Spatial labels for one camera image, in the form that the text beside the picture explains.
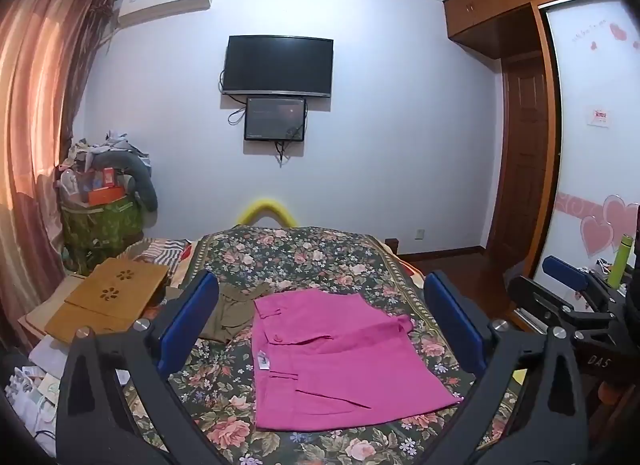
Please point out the white air conditioner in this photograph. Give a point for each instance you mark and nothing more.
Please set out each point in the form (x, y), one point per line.
(165, 0)

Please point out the colourful fleece blanket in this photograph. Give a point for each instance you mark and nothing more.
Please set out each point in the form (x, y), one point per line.
(412, 275)

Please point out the striped cloth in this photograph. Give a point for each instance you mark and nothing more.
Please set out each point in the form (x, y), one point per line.
(160, 251)

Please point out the pink pants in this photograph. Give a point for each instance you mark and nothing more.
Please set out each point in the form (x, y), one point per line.
(340, 360)

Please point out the white plastic bags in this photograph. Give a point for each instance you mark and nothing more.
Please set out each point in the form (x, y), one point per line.
(35, 385)

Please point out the black wall television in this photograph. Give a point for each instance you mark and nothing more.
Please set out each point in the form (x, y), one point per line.
(277, 65)

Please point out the wooden bed post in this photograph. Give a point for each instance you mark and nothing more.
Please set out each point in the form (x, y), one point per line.
(392, 245)

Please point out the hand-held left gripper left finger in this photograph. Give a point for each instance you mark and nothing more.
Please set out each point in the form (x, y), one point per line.
(187, 330)

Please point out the flat cardboard sheet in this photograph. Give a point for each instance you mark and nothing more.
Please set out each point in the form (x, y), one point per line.
(42, 312)

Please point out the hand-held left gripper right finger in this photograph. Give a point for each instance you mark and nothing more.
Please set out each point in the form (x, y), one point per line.
(452, 322)

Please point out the small black monitor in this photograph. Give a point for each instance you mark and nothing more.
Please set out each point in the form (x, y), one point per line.
(274, 117)

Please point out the green bottle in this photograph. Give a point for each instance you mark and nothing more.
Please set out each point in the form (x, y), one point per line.
(620, 260)

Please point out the pink striped curtain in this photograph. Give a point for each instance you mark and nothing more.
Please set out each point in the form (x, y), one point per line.
(35, 110)

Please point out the orange box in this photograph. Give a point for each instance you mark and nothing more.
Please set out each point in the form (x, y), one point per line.
(105, 196)

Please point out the floral blanket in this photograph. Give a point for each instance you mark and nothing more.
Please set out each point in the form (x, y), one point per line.
(310, 255)

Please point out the bamboo lap desk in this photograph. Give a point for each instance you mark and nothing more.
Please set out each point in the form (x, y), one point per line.
(115, 290)

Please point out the olive green shorts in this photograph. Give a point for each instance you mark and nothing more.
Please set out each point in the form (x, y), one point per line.
(232, 315)

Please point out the yellow foam tube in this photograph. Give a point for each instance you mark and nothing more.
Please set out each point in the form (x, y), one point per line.
(265, 207)

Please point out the grey plush toy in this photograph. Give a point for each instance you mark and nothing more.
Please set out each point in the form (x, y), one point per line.
(140, 180)

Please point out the red white sticker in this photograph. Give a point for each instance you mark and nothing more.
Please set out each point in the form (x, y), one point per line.
(600, 117)

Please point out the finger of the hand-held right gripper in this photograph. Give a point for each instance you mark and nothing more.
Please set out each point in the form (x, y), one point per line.
(565, 272)
(537, 300)

